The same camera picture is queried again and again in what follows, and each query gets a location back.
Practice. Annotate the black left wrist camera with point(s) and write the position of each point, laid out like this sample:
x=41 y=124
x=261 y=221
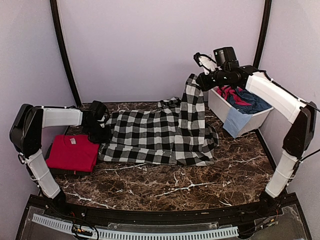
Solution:
x=100 y=111

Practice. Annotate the right black frame post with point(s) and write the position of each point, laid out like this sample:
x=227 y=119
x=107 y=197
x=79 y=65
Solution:
x=263 y=33

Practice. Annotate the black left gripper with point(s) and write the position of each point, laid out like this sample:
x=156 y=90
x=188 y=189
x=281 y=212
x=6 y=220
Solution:
x=105 y=138

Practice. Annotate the folded red t-shirt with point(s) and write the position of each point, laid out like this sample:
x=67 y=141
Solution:
x=73 y=153

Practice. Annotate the black front rail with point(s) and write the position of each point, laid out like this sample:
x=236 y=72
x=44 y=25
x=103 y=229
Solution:
x=235 y=215

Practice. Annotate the pink garment in bin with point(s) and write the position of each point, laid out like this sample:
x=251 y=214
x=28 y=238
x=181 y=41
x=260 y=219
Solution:
x=227 y=92

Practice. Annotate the left black frame post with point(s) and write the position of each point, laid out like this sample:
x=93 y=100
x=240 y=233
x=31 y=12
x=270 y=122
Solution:
x=63 y=51

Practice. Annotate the white plastic laundry bin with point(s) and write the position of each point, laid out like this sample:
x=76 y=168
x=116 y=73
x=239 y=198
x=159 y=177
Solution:
x=221 y=107

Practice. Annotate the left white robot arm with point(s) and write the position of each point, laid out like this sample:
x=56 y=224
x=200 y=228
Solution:
x=26 y=136

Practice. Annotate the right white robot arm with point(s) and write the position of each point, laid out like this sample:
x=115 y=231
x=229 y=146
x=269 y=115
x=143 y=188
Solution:
x=299 y=114

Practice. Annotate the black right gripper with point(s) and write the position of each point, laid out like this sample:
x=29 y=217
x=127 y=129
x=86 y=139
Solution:
x=205 y=85

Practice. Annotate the black frame post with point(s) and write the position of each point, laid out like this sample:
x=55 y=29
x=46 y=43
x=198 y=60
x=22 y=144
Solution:
x=263 y=33
x=63 y=51

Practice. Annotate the light blue cloth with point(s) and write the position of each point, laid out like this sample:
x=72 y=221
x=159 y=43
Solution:
x=235 y=122

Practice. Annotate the black white plaid shirt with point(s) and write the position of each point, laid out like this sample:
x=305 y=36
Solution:
x=176 y=133

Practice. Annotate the blue garment in bin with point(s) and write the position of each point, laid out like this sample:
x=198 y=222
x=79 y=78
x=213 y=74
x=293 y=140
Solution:
x=257 y=103

